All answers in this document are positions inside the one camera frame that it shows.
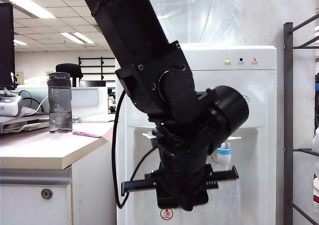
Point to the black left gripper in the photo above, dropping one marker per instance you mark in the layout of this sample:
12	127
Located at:
182	192

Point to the blue cold water tap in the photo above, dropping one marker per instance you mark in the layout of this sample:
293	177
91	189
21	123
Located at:
224	157

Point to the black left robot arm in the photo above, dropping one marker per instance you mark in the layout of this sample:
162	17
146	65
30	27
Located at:
139	48

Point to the red hot water tap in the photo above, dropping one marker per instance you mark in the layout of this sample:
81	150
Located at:
147	135

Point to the white water dispenser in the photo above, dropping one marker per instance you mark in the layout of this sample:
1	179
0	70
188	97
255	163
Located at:
259	98

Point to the small dark desk object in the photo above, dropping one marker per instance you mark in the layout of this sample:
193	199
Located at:
76	120

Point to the light wooden desk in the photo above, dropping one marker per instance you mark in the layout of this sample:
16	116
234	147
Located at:
49	155

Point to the water jug in plastic bag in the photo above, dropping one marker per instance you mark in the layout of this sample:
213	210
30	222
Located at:
211	16

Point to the pink booklet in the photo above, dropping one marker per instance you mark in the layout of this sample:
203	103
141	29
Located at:
87	133

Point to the black background monitor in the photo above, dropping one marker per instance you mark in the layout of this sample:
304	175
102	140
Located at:
92	83

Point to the round cabinet lock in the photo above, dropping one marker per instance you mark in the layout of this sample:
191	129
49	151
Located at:
46	194

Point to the red and white package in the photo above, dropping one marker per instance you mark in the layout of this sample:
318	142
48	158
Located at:
316	192

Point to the grey sports bottle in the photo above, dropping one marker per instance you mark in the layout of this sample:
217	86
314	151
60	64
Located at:
61	103

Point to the white bottle on rack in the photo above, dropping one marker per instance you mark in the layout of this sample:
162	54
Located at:
316	143

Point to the dark metal rack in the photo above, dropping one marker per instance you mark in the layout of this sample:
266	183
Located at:
288	85

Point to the white drawer cabinet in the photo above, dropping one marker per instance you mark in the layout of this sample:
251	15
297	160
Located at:
25	210

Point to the black office chair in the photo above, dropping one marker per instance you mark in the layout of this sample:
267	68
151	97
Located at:
68	69

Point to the black and blue item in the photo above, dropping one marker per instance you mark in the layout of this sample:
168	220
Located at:
317	90

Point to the grey document tray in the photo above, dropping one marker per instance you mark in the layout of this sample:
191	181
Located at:
22	125

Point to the double ceiling light panel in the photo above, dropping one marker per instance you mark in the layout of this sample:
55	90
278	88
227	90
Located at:
74	37

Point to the small ceiling light panel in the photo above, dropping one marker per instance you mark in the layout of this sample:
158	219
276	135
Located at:
20	42

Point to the black computer monitor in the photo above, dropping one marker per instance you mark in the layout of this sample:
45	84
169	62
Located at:
6	48

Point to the large ceiling light panel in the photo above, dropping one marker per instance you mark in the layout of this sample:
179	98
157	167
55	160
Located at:
30	7

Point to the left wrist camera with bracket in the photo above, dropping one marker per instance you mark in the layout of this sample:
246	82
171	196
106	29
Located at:
172	138

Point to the black background shelf frame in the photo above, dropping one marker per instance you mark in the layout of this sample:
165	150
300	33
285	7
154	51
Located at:
102	68

